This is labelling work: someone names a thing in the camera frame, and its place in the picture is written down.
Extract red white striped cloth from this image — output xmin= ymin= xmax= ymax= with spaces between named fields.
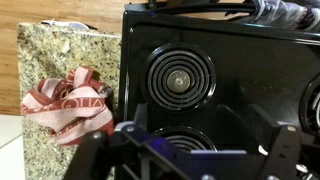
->
xmin=21 ymin=66 xmax=114 ymax=146

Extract far right coil burner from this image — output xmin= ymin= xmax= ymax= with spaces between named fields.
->
xmin=299 ymin=75 xmax=320 ymax=135

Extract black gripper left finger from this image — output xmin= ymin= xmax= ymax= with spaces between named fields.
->
xmin=63 ymin=104 xmax=187 ymax=180

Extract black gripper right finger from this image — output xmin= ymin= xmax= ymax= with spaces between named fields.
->
xmin=218 ymin=103 xmax=319 ymax=180

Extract black electric stove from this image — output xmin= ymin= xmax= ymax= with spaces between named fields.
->
xmin=118 ymin=2 xmax=320 ymax=180

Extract grey towel on oven handle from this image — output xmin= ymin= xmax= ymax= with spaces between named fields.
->
xmin=226 ymin=0 xmax=320 ymax=33

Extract coil burner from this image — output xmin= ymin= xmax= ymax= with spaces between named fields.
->
xmin=143 ymin=43 xmax=216 ymax=111
xmin=154 ymin=126 xmax=216 ymax=153
xmin=299 ymin=75 xmax=320 ymax=135

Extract near left coil burner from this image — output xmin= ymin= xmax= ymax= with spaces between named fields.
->
xmin=154 ymin=126 xmax=216 ymax=153

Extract near right coil burner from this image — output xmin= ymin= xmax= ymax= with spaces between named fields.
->
xmin=143 ymin=43 xmax=216 ymax=111

